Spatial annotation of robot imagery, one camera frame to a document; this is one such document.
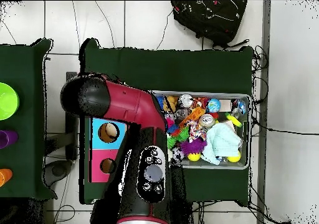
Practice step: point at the orange plastic crate toy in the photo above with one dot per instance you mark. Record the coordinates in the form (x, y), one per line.
(193, 116)

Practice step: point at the green plastic bowl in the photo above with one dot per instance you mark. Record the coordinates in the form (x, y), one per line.
(7, 101)

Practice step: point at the blue globe ball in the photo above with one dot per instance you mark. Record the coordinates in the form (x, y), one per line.
(213, 105)

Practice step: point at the purple spiky ball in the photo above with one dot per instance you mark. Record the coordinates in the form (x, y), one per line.
(193, 146)

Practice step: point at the black backpack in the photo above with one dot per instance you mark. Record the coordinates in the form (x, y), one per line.
(211, 16)

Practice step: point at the orange plush toy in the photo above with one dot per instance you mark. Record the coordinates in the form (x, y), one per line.
(173, 101)

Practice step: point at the pink spiky ball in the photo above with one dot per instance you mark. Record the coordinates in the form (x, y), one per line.
(170, 123)

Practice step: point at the silver mesh bin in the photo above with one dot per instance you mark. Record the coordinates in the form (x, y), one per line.
(211, 166)

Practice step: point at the orange plastic cup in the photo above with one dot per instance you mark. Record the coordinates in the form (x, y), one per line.
(5, 176)

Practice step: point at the purple plastic cup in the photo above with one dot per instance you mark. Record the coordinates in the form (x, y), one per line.
(8, 138)

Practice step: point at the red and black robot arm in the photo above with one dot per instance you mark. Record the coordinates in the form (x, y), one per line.
(129, 106)

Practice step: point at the small soccer ball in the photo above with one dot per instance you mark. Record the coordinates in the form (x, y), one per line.
(179, 152)

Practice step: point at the dark green cloth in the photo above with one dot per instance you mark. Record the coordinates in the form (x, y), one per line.
(174, 69)
(25, 66)

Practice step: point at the silver drink can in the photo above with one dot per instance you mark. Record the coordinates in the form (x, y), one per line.
(206, 120)
(185, 101)

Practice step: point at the mint green cloth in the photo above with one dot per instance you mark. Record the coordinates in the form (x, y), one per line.
(221, 139)

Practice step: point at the wooden box with three holes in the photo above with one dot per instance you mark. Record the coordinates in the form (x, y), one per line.
(96, 144)

